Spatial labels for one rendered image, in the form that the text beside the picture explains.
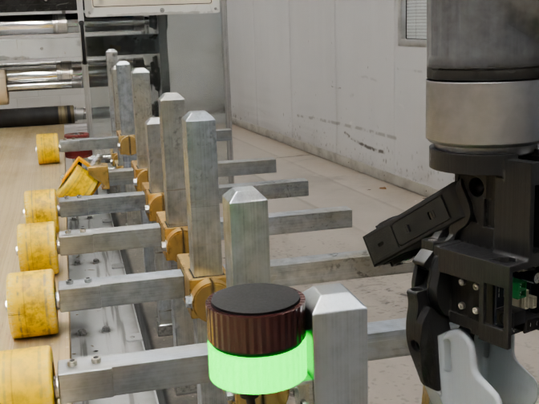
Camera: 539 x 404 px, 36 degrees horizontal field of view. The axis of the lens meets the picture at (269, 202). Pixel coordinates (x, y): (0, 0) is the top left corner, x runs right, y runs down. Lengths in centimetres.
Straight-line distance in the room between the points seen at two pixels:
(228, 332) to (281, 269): 59
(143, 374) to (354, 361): 34
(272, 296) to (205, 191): 49
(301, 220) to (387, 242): 73
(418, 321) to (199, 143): 48
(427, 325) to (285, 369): 11
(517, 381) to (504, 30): 24
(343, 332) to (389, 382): 248
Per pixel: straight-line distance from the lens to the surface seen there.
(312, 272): 108
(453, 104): 51
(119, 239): 128
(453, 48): 51
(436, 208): 56
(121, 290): 104
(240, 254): 74
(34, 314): 102
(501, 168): 51
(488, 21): 50
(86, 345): 177
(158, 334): 155
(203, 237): 99
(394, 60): 600
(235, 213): 73
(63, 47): 300
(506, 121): 51
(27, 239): 126
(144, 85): 170
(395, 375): 303
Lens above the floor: 128
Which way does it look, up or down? 13 degrees down
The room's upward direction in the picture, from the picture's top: 2 degrees counter-clockwise
